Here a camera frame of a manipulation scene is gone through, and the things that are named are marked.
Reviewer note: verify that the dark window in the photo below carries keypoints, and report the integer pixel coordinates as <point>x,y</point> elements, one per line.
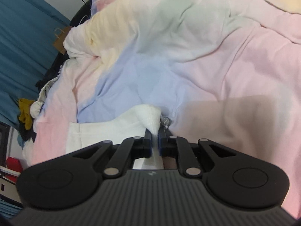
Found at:
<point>4,143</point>

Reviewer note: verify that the white pants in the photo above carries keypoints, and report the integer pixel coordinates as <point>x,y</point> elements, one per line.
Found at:
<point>112,131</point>

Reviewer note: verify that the blue curtain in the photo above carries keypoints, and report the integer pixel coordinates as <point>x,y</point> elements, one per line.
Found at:
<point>23,40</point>
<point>9,208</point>

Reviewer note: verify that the pastel bedding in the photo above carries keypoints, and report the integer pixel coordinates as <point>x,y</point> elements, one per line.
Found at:
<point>188,51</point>

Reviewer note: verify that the brown paper bag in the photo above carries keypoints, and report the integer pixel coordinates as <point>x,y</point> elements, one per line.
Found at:
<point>61,40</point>

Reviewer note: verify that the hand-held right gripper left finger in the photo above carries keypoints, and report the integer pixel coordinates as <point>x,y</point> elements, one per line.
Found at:
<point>148,146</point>

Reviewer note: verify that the mustard yellow garment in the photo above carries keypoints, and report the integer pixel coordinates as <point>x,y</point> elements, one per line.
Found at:
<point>25,115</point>

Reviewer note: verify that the red cloth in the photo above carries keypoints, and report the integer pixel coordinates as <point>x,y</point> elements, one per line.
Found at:
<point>14,162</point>

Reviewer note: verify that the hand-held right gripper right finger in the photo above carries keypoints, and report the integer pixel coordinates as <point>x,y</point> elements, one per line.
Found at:
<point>162,146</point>

